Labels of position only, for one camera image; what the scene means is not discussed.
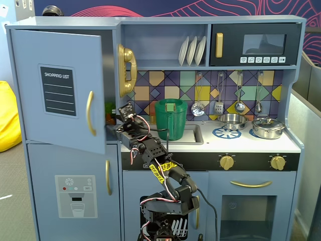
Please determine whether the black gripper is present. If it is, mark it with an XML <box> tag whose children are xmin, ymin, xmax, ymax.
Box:
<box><xmin>106</xmin><ymin>116</ymin><xmax>151</xmax><ymax>152</ymax></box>

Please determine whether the gold curved fridge door handle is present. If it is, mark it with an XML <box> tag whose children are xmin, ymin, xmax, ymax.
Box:
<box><xmin>85</xmin><ymin>90</ymin><xmax>97</xmax><ymax>137</ymax></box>

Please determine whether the blue door with shopping list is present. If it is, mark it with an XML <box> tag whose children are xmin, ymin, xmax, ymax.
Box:
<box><xmin>10</xmin><ymin>29</ymin><xmax>106</xmax><ymax>155</ymax></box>

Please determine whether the blue door with dispenser print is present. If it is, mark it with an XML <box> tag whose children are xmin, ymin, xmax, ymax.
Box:
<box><xmin>26</xmin><ymin>143</ymin><xmax>119</xmax><ymax>241</ymax></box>

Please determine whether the blue oven door with window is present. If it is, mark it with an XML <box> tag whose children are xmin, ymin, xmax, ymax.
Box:
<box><xmin>208</xmin><ymin>171</ymin><xmax>298</xmax><ymax>241</ymax></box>

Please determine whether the dark microwave door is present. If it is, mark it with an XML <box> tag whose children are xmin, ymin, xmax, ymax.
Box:
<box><xmin>209</xmin><ymin>23</ymin><xmax>302</xmax><ymax>67</ymax></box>

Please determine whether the grey cabinet with sockets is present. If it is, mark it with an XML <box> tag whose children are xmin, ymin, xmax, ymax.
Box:
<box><xmin>14</xmin><ymin>0</ymin><xmax>35</xmax><ymax>23</ymax></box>

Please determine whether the green toy vegetable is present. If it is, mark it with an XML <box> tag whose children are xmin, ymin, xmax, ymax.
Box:
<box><xmin>104</xmin><ymin>101</ymin><xmax>117</xmax><ymax>125</ymax></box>

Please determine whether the gold toy telephone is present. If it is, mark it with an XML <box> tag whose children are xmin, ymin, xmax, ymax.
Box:
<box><xmin>117</xmin><ymin>44</ymin><xmax>138</xmax><ymax>98</ymax></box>

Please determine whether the green plastic pitcher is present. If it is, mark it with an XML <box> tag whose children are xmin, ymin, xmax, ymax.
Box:
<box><xmin>154</xmin><ymin>98</ymin><xmax>188</xmax><ymax>142</ymax></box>

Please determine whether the silver toy sink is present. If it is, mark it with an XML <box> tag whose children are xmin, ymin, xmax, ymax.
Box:
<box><xmin>149</xmin><ymin>123</ymin><xmax>204</xmax><ymax>146</ymax></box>

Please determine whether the steel slotted skimmer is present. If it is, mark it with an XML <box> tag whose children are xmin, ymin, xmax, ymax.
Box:
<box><xmin>191</xmin><ymin>72</ymin><xmax>206</xmax><ymax>117</ymax></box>

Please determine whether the white toy plate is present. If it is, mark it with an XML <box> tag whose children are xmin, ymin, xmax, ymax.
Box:
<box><xmin>195</xmin><ymin>36</ymin><xmax>207</xmax><ymax>66</ymax></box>
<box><xmin>187</xmin><ymin>36</ymin><xmax>198</xmax><ymax>67</ymax></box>
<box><xmin>178</xmin><ymin>36</ymin><xmax>190</xmax><ymax>67</ymax></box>

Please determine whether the yellow beanbag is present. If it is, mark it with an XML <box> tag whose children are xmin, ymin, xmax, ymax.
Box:
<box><xmin>0</xmin><ymin>80</ymin><xmax>23</xmax><ymax>153</ymax></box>

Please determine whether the steel slotted spatula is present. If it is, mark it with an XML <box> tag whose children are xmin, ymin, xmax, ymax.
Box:
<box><xmin>214</xmin><ymin>72</ymin><xmax>225</xmax><ymax>115</ymax></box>

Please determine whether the blue wooden play kitchen body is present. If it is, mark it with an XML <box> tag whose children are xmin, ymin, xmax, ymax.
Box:
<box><xmin>5</xmin><ymin>15</ymin><xmax>307</xmax><ymax>241</ymax></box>

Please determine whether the gold stove knob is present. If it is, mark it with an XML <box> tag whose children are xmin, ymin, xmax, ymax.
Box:
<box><xmin>270</xmin><ymin>155</ymin><xmax>286</xmax><ymax>172</ymax></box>
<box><xmin>219</xmin><ymin>155</ymin><xmax>236</xmax><ymax>172</ymax></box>

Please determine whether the steel bowl pan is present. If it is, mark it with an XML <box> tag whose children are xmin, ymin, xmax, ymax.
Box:
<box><xmin>217</xmin><ymin>113</ymin><xmax>249</xmax><ymax>132</ymax></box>

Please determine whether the steel ladle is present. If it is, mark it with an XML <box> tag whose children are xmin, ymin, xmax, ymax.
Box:
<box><xmin>234</xmin><ymin>72</ymin><xmax>246</xmax><ymax>114</ymax></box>

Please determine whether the black round object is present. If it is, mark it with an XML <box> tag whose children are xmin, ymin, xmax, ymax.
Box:
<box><xmin>42</xmin><ymin>5</ymin><xmax>63</xmax><ymax>17</ymax></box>

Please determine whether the steel serving spoon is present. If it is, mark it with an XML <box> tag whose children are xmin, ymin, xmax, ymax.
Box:
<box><xmin>255</xmin><ymin>72</ymin><xmax>264</xmax><ymax>113</ymax></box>

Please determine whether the steel cooking pot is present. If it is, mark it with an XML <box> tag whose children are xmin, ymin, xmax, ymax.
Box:
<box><xmin>252</xmin><ymin>124</ymin><xmax>286</xmax><ymax>140</ymax></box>

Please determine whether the steel pot lid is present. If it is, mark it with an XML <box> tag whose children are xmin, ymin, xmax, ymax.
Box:
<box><xmin>251</xmin><ymin>115</ymin><xmax>286</xmax><ymax>132</ymax></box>

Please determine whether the grey partition panel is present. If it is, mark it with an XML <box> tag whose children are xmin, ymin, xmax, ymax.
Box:
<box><xmin>291</xmin><ymin>50</ymin><xmax>321</xmax><ymax>241</ymax></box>

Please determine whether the black wrist camera board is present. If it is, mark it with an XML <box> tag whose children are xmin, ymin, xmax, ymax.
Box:
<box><xmin>117</xmin><ymin>101</ymin><xmax>136</xmax><ymax>122</ymax></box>

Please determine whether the red white servo wire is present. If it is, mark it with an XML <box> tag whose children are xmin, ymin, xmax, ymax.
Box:
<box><xmin>128</xmin><ymin>147</ymin><xmax>140</xmax><ymax>166</ymax></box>

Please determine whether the gold dispenser door handle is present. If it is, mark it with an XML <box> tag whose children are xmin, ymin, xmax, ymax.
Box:
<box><xmin>105</xmin><ymin>160</ymin><xmax>112</xmax><ymax>196</ymax></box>

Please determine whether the gold dishwasher door handle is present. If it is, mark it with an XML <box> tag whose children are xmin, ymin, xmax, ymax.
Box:
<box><xmin>195</xmin><ymin>195</ymin><xmax>201</xmax><ymax>229</ymax></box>

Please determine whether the gold microwave handle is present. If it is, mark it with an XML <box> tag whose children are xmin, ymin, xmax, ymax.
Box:
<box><xmin>216</xmin><ymin>32</ymin><xmax>224</xmax><ymax>59</ymax></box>

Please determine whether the gold oven door handle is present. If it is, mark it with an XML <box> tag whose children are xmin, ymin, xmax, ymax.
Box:
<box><xmin>230</xmin><ymin>180</ymin><xmax>273</xmax><ymax>189</ymax></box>

